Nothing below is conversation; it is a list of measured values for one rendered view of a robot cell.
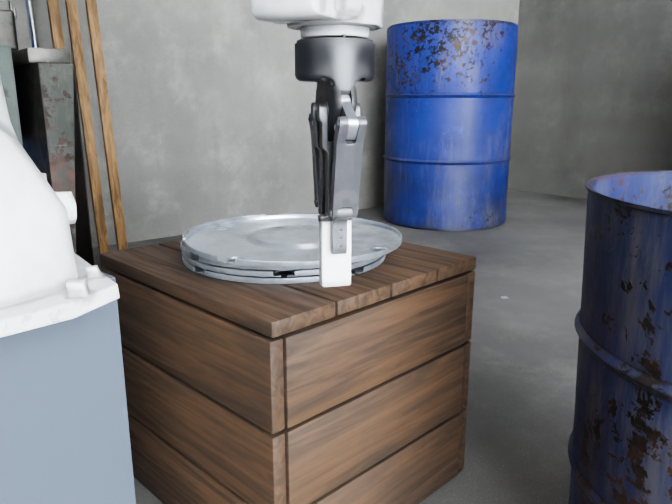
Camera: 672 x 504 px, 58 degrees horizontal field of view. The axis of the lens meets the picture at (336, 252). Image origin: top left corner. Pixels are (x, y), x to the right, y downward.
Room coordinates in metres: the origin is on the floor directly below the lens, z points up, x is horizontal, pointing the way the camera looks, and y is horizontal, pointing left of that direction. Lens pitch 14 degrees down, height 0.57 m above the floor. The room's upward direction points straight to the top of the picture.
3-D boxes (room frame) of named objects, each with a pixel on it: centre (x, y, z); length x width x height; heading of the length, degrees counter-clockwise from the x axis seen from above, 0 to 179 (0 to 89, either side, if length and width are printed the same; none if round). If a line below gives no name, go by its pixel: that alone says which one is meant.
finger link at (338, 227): (0.58, 0.00, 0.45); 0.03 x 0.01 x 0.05; 14
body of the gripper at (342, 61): (0.60, 0.00, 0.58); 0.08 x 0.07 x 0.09; 14
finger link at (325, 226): (0.59, 0.00, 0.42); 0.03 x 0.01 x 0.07; 104
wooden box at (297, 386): (0.86, 0.07, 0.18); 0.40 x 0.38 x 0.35; 45
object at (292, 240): (0.81, 0.06, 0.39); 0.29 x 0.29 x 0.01
